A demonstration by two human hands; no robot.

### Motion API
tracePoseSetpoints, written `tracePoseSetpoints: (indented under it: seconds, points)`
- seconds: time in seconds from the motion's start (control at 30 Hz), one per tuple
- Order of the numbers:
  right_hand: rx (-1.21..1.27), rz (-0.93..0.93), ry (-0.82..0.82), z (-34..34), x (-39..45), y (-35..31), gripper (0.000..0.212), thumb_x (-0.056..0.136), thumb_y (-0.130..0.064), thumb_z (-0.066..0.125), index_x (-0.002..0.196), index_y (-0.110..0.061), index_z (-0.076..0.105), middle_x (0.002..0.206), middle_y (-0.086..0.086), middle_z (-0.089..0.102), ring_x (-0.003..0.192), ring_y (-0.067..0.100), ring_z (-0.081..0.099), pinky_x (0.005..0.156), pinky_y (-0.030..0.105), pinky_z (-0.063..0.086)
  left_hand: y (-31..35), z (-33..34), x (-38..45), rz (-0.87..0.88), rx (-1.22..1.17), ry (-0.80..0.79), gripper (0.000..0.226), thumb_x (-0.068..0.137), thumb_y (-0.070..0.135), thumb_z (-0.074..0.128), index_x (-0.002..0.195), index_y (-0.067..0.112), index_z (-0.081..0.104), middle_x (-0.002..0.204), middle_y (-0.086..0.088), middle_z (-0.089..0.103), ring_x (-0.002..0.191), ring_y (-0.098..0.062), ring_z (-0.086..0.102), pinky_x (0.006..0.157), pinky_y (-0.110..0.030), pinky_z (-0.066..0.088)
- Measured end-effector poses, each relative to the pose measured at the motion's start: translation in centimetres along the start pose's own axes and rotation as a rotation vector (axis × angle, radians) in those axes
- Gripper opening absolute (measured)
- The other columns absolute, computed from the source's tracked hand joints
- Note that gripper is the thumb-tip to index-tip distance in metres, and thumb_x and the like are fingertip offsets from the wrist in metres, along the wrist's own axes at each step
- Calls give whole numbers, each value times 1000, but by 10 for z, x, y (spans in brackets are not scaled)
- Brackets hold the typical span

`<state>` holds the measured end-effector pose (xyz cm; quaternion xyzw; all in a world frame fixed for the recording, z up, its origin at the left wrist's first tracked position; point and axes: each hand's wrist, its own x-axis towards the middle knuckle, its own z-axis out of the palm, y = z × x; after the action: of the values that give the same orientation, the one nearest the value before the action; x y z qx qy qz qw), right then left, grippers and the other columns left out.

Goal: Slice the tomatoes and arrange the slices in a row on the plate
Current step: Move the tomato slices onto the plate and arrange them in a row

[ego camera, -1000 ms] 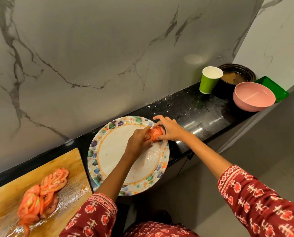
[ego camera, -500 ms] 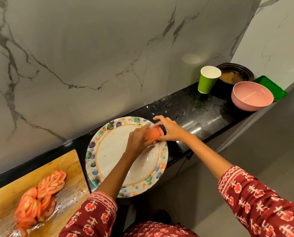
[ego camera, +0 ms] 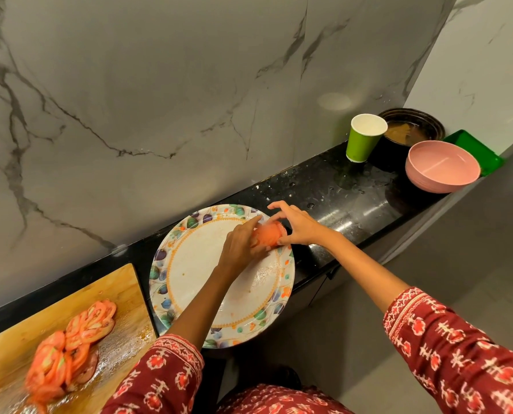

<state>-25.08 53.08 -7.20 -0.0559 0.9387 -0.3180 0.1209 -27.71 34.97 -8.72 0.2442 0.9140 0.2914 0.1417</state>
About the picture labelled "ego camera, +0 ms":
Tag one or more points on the red patterned right sleeve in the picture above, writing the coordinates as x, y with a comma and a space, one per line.
455, 349

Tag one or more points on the pink bowl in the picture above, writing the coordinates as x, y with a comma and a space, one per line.
442, 165

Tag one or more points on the red patterned tunic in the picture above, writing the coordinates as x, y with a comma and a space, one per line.
282, 401

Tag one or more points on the green plastic tray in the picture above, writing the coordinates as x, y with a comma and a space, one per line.
485, 157

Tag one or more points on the person's left forearm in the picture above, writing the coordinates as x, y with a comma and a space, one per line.
200, 310

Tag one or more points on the red patterned sleeve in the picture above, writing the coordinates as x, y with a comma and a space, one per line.
455, 349
161, 379

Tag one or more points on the person's right hand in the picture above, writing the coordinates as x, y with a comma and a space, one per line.
301, 230

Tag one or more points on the person's right forearm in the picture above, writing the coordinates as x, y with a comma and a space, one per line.
364, 271

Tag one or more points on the floral rimmed plate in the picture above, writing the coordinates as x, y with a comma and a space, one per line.
196, 263

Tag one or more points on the wooden cutting board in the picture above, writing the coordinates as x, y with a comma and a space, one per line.
6, 340

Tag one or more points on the brown lower cabinet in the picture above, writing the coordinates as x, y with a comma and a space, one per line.
308, 306

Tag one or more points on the pile of tomato slices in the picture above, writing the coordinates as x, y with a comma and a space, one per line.
45, 362

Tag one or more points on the green paper cup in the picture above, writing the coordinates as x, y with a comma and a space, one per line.
360, 144

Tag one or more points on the person's left hand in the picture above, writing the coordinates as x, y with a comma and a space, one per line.
239, 250

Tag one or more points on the red patterned left sleeve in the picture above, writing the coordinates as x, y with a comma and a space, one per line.
161, 379

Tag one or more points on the dark cooking pot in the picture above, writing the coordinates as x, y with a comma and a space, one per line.
429, 120

